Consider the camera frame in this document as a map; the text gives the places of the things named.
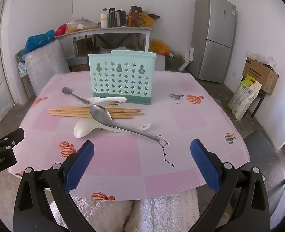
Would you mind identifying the teal star-perforated utensil holder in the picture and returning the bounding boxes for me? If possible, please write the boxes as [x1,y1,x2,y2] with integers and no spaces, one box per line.
[88,49,157,105]

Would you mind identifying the black electric kettle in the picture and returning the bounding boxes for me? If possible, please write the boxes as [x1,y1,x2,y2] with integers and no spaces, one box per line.
[115,9,127,27]

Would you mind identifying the dark wooden stool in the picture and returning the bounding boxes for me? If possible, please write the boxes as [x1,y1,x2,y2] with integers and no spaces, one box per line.
[250,88,272,118]

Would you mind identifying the red plastic bag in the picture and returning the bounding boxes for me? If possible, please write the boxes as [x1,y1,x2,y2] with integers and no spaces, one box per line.
[55,23,68,37]

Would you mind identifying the white side table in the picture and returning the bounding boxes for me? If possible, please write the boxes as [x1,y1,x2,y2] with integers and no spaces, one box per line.
[54,26,154,73]

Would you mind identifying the person's white fleece pants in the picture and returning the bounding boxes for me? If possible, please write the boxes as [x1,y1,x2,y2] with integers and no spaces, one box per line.
[49,189,201,232]

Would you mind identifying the white and green rice bag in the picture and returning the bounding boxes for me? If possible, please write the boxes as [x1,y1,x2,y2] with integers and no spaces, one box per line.
[228,74,262,121]

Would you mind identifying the pink printed tablecloth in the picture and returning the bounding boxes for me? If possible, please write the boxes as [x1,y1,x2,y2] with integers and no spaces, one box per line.
[8,71,251,201]

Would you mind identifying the brown cardboard box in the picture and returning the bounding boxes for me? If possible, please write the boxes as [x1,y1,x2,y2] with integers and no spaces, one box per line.
[242,57,279,95]

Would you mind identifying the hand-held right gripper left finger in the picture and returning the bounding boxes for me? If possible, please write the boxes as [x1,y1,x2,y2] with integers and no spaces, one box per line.
[13,140,95,232]

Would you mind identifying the large metal spoon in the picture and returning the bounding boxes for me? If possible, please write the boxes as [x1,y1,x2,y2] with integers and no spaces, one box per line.
[89,104,161,142]

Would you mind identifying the pile of snack packets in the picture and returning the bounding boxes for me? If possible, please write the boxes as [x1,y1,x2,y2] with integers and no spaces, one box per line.
[127,5,160,28]

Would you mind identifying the bag of yellow snacks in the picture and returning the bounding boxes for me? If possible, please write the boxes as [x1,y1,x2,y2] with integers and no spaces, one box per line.
[65,17,101,33]

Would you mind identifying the grey quilt in clear bag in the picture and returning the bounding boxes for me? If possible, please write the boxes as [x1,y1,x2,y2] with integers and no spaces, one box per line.
[24,40,70,97]

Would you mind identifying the white plastic bottle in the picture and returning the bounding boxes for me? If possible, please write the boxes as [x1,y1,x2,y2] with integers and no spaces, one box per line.
[100,8,108,29]

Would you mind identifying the white plastic device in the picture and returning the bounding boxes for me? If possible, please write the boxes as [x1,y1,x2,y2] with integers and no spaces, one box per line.
[178,48,195,72]

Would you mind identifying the clear plastic bag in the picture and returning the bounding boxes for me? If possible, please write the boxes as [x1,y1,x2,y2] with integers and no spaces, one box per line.
[246,52,277,68]

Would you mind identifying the small metal spoon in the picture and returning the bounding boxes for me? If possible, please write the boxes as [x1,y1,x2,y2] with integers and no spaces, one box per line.
[62,87,91,104]

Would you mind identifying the white soup spoon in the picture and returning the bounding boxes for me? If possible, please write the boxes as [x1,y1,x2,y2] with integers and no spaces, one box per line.
[78,96,128,107]

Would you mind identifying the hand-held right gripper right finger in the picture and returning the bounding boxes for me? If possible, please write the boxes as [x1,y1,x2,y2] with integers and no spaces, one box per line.
[190,139,270,232]

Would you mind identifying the white rice paddle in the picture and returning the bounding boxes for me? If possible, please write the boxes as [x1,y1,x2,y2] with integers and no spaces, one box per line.
[74,118,151,139]

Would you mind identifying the yellow plastic bag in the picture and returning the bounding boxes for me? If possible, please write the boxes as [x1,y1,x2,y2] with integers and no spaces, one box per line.
[149,39,170,56]

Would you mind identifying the dark green bag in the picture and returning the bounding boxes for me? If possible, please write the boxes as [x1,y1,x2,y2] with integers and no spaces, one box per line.
[165,53,185,72]

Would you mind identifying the silver refrigerator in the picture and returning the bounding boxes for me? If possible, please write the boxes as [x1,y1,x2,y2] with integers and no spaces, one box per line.
[188,0,237,84]

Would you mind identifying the bundle of wooden chopsticks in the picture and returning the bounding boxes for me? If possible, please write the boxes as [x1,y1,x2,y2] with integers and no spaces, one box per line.
[47,106,144,120]

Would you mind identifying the dark green thermos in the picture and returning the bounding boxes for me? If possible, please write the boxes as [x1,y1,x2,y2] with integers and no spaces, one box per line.
[108,8,116,28]

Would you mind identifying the blue plastic bag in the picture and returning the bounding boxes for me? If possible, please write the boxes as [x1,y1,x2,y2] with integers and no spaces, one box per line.
[20,29,55,58]

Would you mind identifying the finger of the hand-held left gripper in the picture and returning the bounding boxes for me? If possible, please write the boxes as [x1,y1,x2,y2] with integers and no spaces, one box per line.
[0,128,25,154]

